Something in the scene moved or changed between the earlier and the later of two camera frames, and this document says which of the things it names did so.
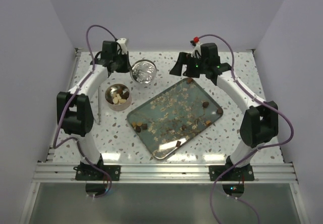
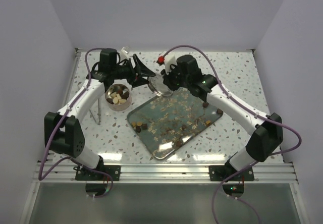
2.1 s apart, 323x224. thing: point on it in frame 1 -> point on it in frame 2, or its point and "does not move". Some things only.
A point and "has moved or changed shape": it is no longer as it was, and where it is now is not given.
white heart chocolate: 115,100 does not move
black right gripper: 182,59 -> 167,77
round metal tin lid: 143,71 has moved or changed shape
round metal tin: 118,97 does not move
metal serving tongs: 98,107 does not move
